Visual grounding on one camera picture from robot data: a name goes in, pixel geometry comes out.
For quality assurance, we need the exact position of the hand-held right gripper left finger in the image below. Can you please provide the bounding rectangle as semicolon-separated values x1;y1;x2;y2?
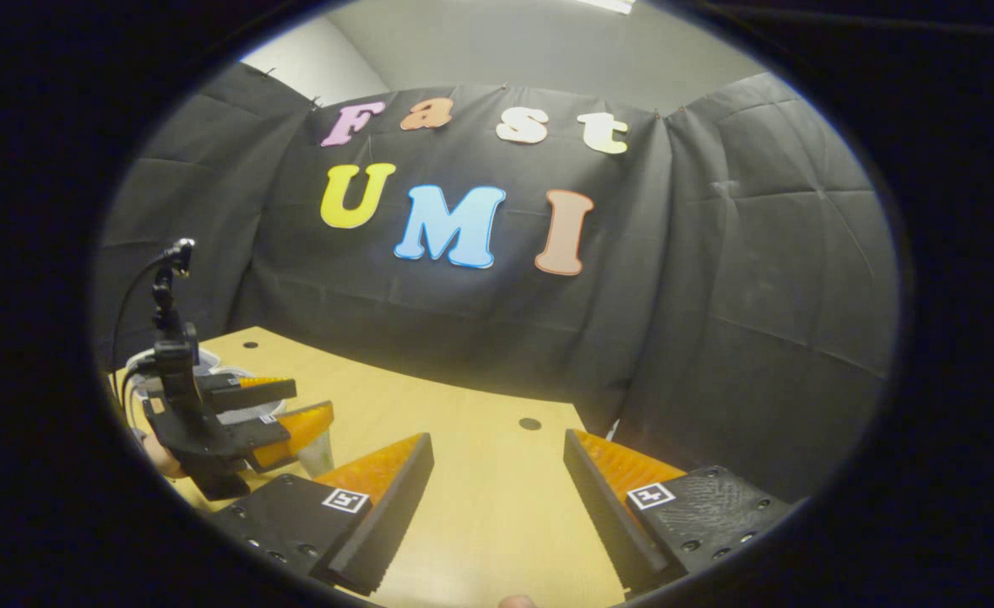
208;432;435;597

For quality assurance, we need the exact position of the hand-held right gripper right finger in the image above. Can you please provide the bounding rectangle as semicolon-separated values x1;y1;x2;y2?
563;427;794;594

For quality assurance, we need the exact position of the white suitcase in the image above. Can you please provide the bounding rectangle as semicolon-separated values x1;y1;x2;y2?
121;346;261;427

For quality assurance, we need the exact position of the black backdrop cloth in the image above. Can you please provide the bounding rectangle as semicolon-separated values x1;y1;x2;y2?
95;61;901;506

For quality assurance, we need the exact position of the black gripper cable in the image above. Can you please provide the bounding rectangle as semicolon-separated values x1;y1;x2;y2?
110;248;179;377

